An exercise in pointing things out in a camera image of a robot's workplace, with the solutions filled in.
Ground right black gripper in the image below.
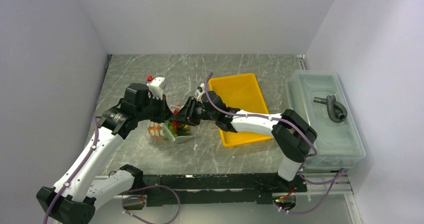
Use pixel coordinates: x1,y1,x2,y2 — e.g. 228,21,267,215
171,96,218,126

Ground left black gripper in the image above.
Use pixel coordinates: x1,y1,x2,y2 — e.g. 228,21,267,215
136,93,174,123

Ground red toy chili pepper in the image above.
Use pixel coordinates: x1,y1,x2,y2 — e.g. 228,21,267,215
172,109,179,133

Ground green toy grapes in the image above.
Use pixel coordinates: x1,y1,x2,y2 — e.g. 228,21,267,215
167,121,178,137

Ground clear dotted zip top bag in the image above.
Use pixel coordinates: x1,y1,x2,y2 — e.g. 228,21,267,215
145,102,199,145

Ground orange toy pineapple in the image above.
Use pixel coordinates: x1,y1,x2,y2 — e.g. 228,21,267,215
148,121,193,141

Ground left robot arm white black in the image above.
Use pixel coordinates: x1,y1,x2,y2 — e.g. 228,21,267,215
36,77,173,224

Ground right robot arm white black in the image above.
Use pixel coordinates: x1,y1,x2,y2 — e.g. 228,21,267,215
170,91,318,192

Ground yellow plastic tray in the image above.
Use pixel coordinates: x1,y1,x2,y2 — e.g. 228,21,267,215
208,73,273,148

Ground clear plastic storage box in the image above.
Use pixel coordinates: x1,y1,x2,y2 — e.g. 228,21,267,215
286,70,366,171

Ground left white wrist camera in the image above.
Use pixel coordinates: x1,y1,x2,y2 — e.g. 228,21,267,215
145,75,167,99

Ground black base frame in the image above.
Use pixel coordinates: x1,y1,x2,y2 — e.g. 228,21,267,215
122,173,307,207

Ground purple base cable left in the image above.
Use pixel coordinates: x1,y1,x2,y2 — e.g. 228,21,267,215
121,185,181,224

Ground grey corrugated hose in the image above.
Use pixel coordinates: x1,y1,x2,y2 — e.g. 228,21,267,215
312,94,348,124

